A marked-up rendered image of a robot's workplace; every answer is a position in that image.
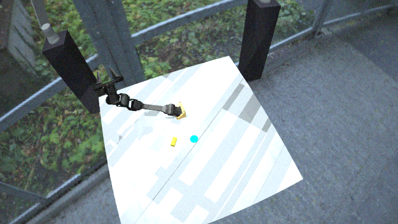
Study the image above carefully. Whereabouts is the cyan circle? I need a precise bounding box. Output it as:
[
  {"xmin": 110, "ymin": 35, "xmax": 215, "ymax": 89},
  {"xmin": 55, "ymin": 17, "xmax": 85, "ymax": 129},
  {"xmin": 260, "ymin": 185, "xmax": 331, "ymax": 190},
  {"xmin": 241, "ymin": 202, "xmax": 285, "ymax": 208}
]
[{"xmin": 190, "ymin": 135, "xmax": 198, "ymax": 143}]

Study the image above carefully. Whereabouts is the yellow tall cylinder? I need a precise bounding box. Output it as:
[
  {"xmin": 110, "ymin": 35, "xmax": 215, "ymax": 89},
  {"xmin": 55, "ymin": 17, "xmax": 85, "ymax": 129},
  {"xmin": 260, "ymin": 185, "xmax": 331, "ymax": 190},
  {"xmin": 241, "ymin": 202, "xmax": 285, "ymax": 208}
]
[{"xmin": 170, "ymin": 137, "xmax": 177, "ymax": 147}]

